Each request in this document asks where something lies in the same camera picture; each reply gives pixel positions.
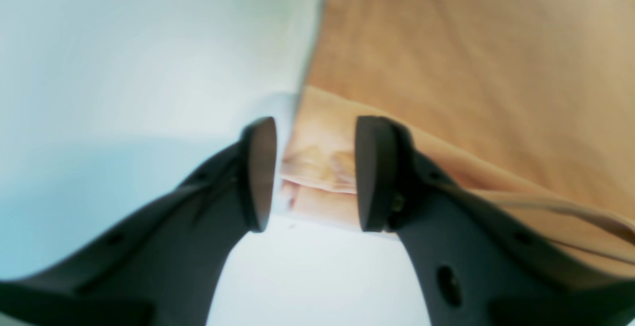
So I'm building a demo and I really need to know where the peach pink T-shirt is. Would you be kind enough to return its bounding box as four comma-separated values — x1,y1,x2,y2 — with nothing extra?
281,0,635,278

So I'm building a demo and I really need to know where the left gripper black left finger side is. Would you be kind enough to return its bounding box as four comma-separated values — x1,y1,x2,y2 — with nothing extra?
0,117,277,326

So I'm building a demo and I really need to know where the left gripper black right finger side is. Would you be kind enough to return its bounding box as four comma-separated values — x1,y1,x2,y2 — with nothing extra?
355,116,635,326

